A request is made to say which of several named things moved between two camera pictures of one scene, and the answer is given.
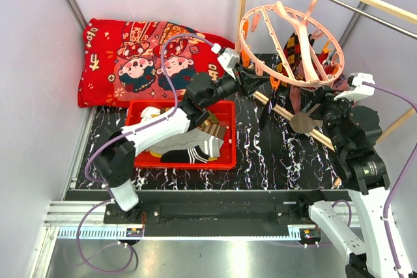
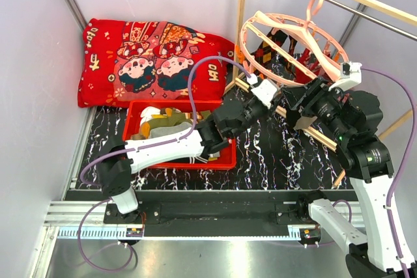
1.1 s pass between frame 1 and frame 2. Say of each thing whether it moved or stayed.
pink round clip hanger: moved
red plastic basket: stayed
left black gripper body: moved
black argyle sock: moved
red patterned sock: moved
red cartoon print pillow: stayed
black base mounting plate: stayed
